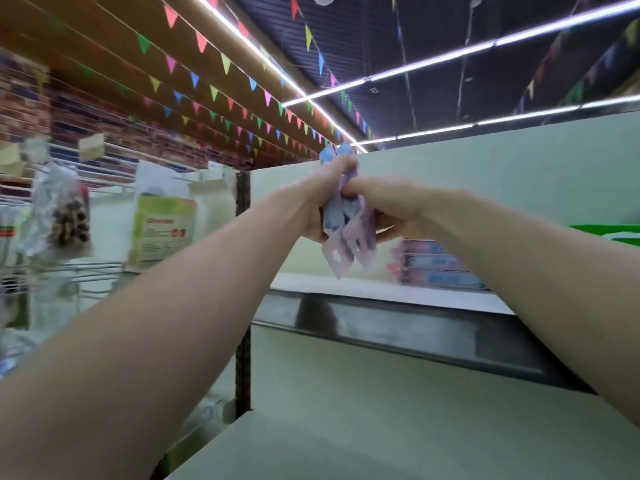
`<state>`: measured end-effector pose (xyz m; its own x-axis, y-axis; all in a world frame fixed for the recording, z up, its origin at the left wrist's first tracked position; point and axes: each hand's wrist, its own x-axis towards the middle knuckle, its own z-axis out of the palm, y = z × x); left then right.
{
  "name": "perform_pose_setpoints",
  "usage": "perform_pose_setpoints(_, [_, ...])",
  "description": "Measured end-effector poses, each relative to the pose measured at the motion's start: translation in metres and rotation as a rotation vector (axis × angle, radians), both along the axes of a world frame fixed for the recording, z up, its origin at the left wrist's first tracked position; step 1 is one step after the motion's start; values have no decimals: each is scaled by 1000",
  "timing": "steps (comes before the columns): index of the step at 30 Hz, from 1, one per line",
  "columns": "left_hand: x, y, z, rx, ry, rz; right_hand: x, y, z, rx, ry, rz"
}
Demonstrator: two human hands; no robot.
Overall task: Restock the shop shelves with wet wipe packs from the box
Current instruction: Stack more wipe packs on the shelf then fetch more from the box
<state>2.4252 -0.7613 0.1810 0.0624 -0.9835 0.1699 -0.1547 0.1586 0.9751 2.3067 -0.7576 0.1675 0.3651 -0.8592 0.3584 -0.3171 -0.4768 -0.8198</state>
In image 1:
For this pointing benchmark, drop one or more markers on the person's left hand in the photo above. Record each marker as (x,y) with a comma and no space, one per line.
(320,195)

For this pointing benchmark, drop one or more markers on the person's right hand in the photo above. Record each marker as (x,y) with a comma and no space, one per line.
(405,205)

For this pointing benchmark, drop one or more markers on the metal store shelving unit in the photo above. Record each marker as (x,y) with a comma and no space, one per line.
(450,395)

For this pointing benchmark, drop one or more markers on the green wipe packets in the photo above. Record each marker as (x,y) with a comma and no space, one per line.
(605,233)

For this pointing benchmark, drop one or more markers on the person's left forearm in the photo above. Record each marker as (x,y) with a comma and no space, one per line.
(130,365)

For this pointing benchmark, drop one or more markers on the person's right forearm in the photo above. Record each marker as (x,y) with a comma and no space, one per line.
(560,295)

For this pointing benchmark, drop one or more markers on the diagonal ceiling light strip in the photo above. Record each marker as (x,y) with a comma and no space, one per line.
(280,75)

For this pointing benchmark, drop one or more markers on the short ceiling light strip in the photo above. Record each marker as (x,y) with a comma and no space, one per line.
(500,117)

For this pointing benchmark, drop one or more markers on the hanging packaged goods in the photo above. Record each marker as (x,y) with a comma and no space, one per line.
(160,225)

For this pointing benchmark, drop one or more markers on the long ceiling light strip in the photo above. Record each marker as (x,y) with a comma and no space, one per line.
(470,47)

